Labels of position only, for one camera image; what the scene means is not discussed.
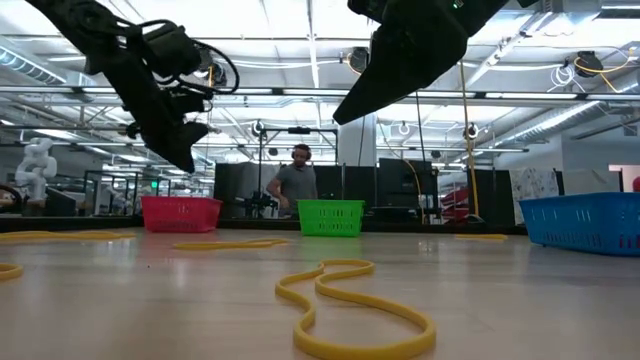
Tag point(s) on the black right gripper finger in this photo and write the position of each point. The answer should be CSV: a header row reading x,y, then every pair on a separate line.
x,y
400,65

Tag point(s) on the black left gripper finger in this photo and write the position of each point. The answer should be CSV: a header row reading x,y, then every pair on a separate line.
x,y
180,145

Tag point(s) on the yellow rubber band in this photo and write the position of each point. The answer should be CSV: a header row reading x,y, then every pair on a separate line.
x,y
75,235
225,245
350,352
482,237
10,272

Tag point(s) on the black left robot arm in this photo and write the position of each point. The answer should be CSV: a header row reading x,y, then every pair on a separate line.
x,y
75,30

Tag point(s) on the red plastic basket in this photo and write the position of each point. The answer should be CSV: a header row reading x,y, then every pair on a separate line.
x,y
180,215

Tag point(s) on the long ceiling light bar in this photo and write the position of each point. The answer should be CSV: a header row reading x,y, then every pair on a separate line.
x,y
300,92

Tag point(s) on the white robot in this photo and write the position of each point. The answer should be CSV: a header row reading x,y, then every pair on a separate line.
x,y
35,165

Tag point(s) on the red cart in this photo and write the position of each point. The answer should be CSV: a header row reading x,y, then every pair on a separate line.
x,y
452,202

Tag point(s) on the black round hoop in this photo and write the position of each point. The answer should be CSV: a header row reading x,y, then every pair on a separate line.
x,y
15,191

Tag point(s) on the green plastic basket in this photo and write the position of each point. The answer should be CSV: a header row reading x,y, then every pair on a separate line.
x,y
330,217

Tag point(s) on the blue plastic basket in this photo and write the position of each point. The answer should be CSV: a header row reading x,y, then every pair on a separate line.
x,y
585,225

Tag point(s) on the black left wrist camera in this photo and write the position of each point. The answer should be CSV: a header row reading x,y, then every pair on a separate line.
x,y
172,47

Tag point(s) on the black camera rig stand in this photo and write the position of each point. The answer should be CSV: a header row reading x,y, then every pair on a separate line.
x,y
260,175

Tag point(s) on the black frame enclosure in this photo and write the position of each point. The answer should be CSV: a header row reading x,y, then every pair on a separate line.
x,y
86,192

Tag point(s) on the black metal table frame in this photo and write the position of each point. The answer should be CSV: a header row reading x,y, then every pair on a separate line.
x,y
250,223

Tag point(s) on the black partition wall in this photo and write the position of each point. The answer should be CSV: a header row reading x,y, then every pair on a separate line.
x,y
395,190

